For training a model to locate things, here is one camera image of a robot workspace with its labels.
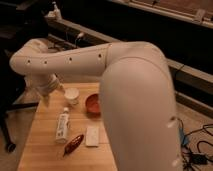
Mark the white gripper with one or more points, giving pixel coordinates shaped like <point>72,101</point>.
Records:
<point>48,85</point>

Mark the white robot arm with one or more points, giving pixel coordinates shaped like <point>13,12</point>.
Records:
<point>136,93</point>

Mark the white paper cup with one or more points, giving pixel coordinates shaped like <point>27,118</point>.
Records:
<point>71,95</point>

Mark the black chair at left edge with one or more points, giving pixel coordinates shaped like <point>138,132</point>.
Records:
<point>12,85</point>

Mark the red wooden bowl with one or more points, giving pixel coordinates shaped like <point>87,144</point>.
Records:
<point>92,104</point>

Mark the white plastic bottle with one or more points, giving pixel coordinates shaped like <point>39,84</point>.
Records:
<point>62,126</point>

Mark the white rectangular sponge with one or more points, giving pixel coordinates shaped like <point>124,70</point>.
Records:
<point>92,136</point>

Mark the brown chip bag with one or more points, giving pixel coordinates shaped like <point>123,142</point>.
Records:
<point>73,144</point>

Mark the white spray bottle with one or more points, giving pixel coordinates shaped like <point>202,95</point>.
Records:
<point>55,13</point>

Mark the black office chair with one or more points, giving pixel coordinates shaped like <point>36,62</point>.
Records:
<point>22,20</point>

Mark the blue box on floor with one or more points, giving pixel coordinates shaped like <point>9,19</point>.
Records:
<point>183,138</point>

